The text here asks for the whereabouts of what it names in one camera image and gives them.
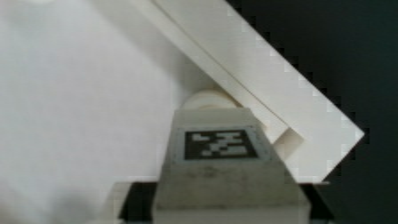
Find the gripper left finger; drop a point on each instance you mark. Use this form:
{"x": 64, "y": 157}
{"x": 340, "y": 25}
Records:
{"x": 132, "y": 198}

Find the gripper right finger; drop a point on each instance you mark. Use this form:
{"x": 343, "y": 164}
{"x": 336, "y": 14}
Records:
{"x": 320, "y": 213}

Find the white table leg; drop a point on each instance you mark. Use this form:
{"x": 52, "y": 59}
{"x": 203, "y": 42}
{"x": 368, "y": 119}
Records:
{"x": 226, "y": 184}

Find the white square tabletop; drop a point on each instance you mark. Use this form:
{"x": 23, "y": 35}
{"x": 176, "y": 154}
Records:
{"x": 105, "y": 61}

